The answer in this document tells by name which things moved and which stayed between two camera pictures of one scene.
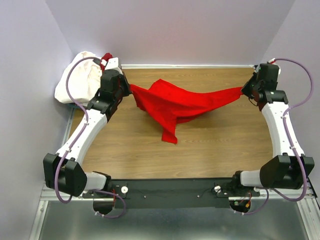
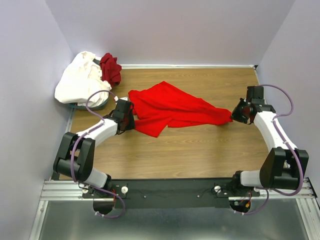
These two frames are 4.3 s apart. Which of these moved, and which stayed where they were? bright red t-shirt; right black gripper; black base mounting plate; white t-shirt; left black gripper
Moved: right black gripper; bright red t-shirt; left black gripper
Stayed: white t-shirt; black base mounting plate
